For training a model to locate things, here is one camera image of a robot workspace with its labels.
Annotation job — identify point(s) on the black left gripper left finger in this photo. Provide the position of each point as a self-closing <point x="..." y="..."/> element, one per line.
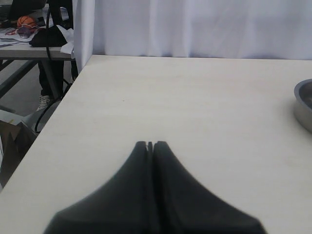
<point x="125" y="204"/>

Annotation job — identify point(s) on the white papers on side table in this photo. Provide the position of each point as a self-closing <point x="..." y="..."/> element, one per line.
<point x="68" y="34"/>

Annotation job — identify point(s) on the black cloth bag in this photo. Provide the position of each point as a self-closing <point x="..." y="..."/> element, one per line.
<point x="51" y="37"/>

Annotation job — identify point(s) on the brown cardboard box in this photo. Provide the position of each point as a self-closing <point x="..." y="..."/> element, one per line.
<point x="16" y="138"/>

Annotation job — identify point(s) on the stainless steel round bowl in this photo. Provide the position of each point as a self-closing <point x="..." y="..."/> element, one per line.
<point x="303" y="104"/>

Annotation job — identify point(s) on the orange mini basketball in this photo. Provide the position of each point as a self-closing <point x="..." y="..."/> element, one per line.
<point x="26" y="21"/>

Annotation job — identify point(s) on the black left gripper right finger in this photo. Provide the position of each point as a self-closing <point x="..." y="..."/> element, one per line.
<point x="185" y="206"/>

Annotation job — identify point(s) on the grey side table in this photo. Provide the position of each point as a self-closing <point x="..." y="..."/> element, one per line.
<point x="32" y="55"/>

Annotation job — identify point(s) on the white backdrop curtain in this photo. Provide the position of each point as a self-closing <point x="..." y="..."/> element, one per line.
<point x="231" y="29"/>

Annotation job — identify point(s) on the person leg white sneaker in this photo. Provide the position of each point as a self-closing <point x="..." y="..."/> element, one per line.
<point x="46" y="94"/>

